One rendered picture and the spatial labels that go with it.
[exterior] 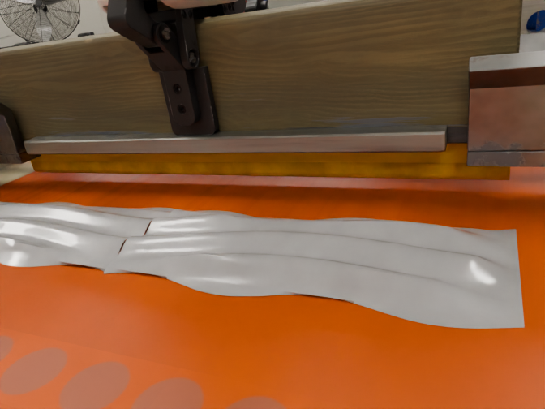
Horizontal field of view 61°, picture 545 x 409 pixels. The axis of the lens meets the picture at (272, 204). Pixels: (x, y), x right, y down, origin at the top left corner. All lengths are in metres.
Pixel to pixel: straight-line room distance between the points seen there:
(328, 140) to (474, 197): 0.08
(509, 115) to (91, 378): 0.20
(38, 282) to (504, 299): 0.21
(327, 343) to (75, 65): 0.26
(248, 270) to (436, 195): 0.12
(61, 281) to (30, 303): 0.02
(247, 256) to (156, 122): 0.14
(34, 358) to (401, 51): 0.21
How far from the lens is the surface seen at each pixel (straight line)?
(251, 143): 0.27
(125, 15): 0.25
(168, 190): 0.33
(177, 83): 0.28
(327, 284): 0.19
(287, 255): 0.21
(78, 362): 0.19
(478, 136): 0.24
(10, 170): 0.50
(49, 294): 0.24
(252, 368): 0.16
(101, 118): 0.35
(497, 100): 0.24
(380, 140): 0.25
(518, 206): 0.26
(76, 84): 0.35
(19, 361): 0.20
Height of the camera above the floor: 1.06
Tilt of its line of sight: 23 degrees down
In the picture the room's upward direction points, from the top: 9 degrees counter-clockwise
